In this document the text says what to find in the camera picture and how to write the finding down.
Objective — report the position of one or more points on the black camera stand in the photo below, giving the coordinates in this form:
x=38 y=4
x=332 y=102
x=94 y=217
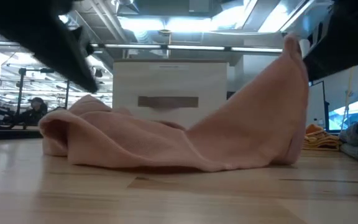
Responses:
x=22 y=87

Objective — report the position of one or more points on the person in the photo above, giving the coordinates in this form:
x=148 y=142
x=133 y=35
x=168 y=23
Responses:
x=36 y=110

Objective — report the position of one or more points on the pink towel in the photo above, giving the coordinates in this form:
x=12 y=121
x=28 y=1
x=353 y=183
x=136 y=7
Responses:
x=166 y=146

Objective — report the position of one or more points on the beige fabric storage box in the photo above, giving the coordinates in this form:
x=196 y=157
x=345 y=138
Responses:
x=169 y=81

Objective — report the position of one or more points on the long white light bar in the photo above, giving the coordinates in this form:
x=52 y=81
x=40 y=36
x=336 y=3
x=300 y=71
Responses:
x=194 y=47

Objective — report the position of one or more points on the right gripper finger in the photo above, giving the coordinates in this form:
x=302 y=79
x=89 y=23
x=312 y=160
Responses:
x=340 y=56

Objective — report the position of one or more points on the black metal table frame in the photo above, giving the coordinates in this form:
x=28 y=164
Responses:
x=11 y=132

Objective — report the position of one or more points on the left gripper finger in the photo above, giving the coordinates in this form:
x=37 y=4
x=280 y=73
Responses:
x=84 y=40
x=67 y=59

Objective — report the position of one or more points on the orange-yellow towel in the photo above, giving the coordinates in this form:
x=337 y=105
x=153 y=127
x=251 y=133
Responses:
x=320 y=138

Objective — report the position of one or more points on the white board panel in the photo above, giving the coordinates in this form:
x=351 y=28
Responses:
x=317 y=105

